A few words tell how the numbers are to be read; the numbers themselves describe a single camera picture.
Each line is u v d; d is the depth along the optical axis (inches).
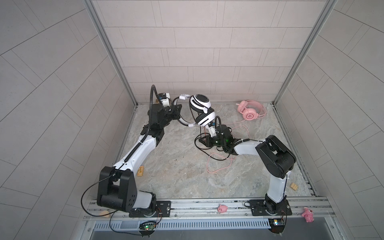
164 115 26.3
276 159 19.5
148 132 21.3
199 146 36.6
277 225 26.8
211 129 32.9
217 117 30.1
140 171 32.2
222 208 27.5
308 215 26.6
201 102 24.8
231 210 28.2
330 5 27.9
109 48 33.4
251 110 40.7
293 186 30.3
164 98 27.2
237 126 40.3
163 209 28.0
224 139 29.0
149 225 25.3
